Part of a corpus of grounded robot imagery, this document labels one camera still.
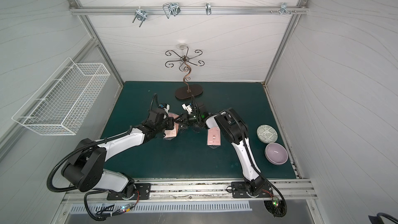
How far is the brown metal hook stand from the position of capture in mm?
900

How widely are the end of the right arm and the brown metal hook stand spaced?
0.67 ft

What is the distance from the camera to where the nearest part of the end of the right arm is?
0.84 m

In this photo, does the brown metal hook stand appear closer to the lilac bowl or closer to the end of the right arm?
the end of the right arm
